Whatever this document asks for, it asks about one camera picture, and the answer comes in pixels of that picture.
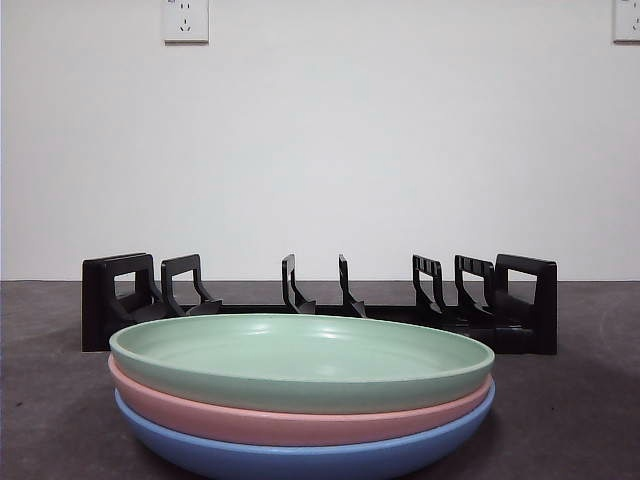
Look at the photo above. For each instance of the light green round plate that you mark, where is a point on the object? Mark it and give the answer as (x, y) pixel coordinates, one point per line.
(300, 360)

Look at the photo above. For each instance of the pink round plate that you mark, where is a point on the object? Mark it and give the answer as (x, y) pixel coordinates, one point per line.
(300, 425)

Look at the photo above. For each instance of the blue round plate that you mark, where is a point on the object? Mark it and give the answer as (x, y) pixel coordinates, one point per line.
(300, 462)

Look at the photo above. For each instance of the black plastic plate rack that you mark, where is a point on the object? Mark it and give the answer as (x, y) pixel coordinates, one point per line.
(545, 300)

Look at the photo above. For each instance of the white wall power outlet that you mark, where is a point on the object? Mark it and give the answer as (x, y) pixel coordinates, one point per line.
(627, 20)
(186, 22)

